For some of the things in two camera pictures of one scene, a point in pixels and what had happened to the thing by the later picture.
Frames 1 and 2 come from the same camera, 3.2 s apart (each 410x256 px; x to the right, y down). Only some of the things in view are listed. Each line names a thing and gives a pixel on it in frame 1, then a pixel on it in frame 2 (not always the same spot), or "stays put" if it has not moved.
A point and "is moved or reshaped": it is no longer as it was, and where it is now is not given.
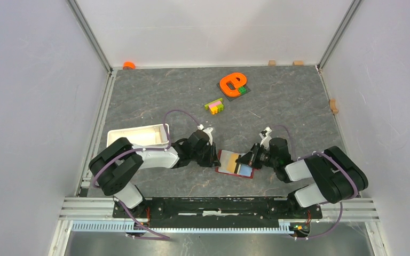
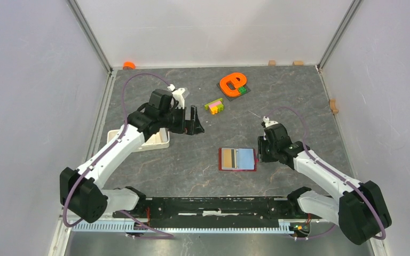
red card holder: x=226 y=164 is moved or reshaped
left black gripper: x=212 y=158 to x=188 y=127
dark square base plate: x=233 y=97 stays put
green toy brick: x=242 y=90 stays put
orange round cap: x=128 y=65 stays put
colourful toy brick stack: x=215 y=106 stays put
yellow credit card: x=231 y=163 is moved or reshaped
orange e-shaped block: x=232 y=77 stays put
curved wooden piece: x=332 y=105 stays put
